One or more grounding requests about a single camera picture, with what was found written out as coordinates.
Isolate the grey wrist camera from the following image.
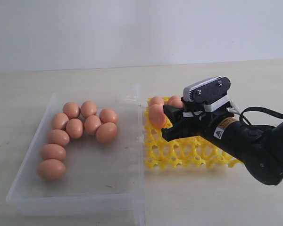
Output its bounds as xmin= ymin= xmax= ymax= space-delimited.
xmin=182 ymin=76 xmax=231 ymax=113

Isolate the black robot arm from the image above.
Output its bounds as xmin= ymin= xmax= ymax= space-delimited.
xmin=161 ymin=103 xmax=283 ymax=186

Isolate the clear plastic tray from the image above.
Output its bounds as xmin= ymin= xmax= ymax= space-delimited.
xmin=6 ymin=85 xmax=145 ymax=226

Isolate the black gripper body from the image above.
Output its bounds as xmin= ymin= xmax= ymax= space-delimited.
xmin=161 ymin=103 xmax=238 ymax=142

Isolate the yellow plastic egg tray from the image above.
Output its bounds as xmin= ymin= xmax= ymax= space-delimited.
xmin=144 ymin=107 xmax=241 ymax=170

